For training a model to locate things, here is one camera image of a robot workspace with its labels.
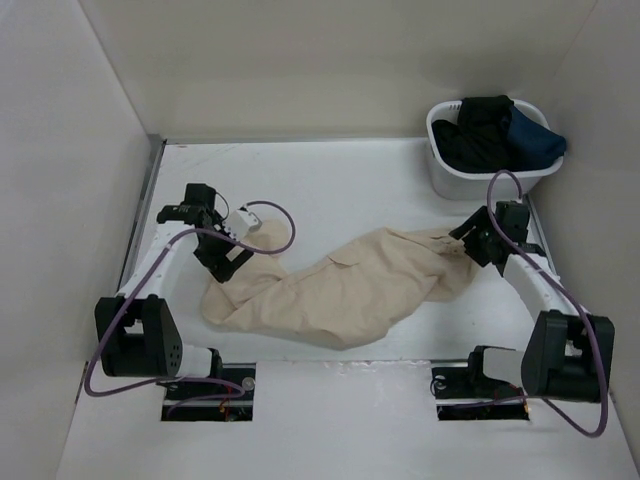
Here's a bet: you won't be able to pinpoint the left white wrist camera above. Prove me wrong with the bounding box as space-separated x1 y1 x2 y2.
222 205 262 241

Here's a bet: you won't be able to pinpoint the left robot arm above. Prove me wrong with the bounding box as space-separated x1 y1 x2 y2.
94 183 261 399

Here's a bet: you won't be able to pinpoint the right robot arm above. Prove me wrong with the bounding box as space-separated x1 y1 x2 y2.
449 201 615 403

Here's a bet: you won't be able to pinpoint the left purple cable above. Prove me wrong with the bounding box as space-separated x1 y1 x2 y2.
84 199 297 419

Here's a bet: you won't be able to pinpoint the beige trousers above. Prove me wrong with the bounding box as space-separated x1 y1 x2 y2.
201 220 478 350

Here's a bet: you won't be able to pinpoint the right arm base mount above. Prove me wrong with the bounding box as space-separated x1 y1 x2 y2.
430 362 529 421

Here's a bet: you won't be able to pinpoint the navy blue trousers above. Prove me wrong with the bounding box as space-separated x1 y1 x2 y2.
506 106 567 171

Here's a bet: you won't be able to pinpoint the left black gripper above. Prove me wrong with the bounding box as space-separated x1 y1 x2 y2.
194 212 253 283

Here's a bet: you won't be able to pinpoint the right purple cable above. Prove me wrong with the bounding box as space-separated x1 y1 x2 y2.
487 169 612 439

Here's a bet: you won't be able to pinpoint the black trousers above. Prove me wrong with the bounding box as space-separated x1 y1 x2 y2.
431 95 514 174

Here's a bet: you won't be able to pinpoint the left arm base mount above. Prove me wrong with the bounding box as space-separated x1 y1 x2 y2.
160 363 257 423

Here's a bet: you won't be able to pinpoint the purple cable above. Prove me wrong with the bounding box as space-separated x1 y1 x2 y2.
84 199 297 419
487 169 612 439

